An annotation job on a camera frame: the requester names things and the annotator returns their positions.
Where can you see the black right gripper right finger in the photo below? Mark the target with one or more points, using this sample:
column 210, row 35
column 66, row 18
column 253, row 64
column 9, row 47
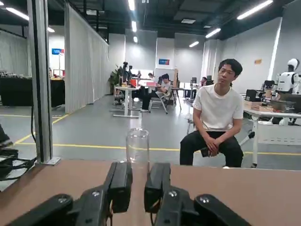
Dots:
column 157, row 183

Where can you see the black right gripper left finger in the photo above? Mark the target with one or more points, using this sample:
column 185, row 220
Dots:
column 120, row 183

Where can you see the clear glass test tube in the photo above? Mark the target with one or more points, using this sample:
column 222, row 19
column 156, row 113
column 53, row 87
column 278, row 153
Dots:
column 137, row 150

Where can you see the white standing desk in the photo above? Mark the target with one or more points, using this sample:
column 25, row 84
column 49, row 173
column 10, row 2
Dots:
column 127, row 101

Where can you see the person at desk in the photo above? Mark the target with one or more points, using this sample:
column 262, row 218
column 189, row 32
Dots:
column 165, row 87

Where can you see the seated person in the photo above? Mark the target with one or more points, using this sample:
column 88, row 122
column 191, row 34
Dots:
column 218, row 106

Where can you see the green potted plant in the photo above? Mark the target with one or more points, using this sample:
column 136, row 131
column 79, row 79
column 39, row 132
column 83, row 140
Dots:
column 115, row 77

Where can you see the white curtain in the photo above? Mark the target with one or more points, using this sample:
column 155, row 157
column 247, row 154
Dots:
column 82, row 70

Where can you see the blue and red sign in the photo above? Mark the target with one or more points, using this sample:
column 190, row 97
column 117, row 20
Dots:
column 164, row 61

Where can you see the wooden box stack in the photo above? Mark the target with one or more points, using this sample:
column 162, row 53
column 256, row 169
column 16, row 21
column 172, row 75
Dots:
column 258, row 107

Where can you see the white folding desk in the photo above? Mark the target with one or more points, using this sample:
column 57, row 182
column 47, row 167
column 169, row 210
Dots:
column 277, row 135

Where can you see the black desktop device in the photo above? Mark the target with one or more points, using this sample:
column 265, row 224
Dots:
column 253, row 95

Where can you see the black draped table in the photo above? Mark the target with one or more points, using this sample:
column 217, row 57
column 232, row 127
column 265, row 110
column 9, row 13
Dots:
column 14, row 91

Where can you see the white humanoid robot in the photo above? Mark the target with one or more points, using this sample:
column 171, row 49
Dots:
column 285, row 81

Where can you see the aluminium frame post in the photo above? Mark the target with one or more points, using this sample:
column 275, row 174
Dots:
column 42, row 94

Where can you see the orange wall sign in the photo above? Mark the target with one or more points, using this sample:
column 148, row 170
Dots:
column 258, row 61

